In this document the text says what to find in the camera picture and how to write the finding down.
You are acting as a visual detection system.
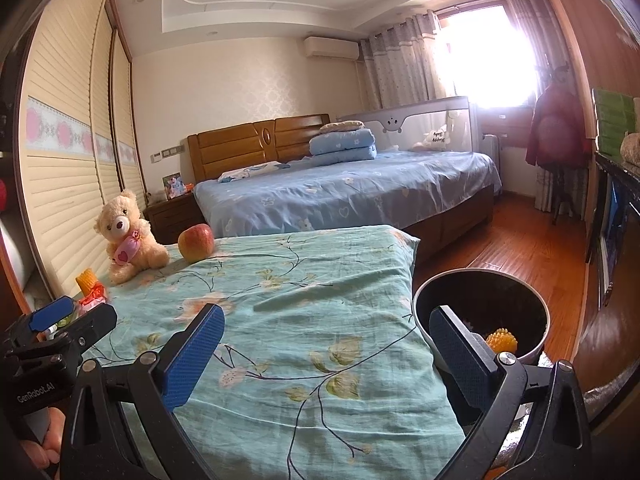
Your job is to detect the beige round ornament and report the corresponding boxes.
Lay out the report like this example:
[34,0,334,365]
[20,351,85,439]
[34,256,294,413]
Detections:
[620,132,640,163]

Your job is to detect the red apple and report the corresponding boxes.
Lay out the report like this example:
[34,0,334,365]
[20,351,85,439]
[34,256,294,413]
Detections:
[178,223,216,263]

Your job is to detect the green floral bedsheet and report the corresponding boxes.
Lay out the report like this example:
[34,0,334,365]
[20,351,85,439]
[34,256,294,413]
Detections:
[80,225,466,480]

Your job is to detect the cream slatted wardrobe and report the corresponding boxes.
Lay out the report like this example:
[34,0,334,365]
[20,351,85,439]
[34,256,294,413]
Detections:
[15,0,151,301]

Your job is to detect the cream teddy bear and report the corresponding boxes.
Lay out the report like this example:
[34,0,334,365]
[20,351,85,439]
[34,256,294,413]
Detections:
[95,190,171,286]

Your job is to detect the bed with blue sheet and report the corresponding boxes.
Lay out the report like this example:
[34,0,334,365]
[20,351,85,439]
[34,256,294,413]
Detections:
[192,150,503,256]

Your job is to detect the orange spiky ball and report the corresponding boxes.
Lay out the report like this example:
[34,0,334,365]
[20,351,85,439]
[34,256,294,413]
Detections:
[485,329,519,356]

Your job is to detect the person's left hand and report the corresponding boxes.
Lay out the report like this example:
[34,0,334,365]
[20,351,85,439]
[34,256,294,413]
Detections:
[22,405,68,471]

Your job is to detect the white air conditioner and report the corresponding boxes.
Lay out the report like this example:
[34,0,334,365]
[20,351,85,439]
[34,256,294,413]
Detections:
[303,36,361,61]

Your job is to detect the white cloud cushion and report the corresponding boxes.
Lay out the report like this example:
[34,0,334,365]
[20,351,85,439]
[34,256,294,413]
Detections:
[412,127,451,151]

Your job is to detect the wooden headboard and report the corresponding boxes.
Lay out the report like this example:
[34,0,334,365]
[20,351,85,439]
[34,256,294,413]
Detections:
[186,114,332,183]

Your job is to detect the flat white and blue pillow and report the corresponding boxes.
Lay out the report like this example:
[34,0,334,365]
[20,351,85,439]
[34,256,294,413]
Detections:
[217,160,291,183]

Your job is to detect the red coat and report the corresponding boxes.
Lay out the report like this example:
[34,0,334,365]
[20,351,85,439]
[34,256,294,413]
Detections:
[525,85,598,168]

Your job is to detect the white radiator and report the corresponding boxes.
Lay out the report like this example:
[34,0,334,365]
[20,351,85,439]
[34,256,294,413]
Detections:
[482,134,502,181]

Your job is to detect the grey bed guard rail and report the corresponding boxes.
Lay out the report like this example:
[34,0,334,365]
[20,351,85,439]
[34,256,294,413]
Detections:
[340,96,473,153]

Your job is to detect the folded blue quilt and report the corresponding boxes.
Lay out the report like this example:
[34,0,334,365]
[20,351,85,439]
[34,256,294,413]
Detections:
[309,127,378,162]

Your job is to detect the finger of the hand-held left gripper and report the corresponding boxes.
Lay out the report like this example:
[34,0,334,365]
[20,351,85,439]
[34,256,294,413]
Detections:
[55,302,118,356]
[27,296,76,333]

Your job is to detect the black television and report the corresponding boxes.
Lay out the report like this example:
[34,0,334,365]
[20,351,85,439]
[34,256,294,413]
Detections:
[585,155,640,306]

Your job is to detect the window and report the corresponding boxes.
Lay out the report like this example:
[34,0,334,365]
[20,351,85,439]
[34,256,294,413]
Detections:
[440,2,538,108]

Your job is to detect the stack of green boxes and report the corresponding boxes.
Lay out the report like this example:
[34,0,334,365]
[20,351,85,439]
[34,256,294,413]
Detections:
[592,87,640,158]

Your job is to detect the grey patterned curtain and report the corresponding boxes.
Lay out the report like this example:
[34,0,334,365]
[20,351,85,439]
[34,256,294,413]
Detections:
[360,10,441,108]

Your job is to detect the wooden nightstand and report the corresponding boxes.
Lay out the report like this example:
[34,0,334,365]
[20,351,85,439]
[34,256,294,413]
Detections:
[144,192,206,243]

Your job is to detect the small patterned pillow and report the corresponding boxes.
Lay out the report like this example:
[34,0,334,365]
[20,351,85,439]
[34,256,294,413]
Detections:
[320,120,365,134]

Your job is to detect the red and white packet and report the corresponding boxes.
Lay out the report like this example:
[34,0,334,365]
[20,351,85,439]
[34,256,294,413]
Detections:
[77,282,110,308]

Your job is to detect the black bin with white rim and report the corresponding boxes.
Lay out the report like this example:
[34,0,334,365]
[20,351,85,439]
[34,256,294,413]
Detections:
[412,267,552,366]

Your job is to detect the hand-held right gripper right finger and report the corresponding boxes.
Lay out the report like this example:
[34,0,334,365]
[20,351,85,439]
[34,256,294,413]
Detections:
[429,305,593,480]

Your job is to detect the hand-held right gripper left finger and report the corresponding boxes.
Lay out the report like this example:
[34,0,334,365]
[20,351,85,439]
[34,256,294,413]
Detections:
[60,302,226,480]

